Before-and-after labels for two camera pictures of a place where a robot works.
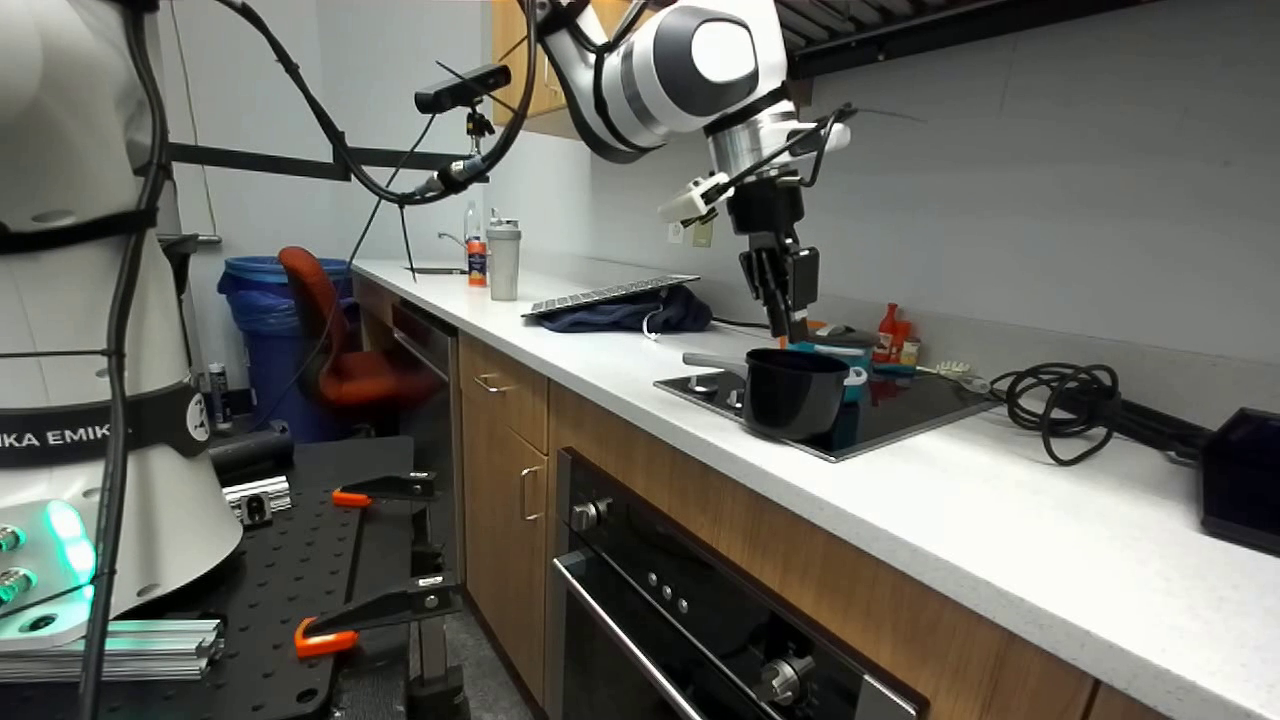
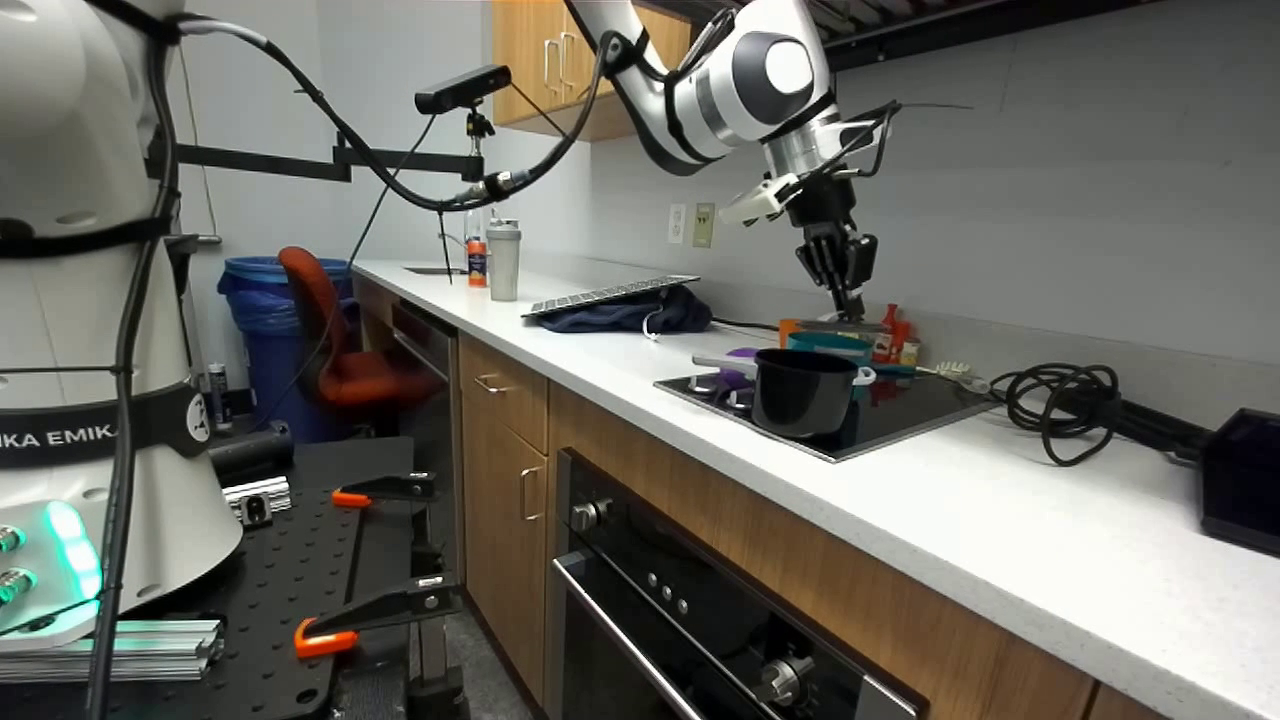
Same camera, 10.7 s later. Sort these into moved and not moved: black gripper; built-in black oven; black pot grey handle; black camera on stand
Moved: black gripper
Not moved: black pot grey handle; black camera on stand; built-in black oven
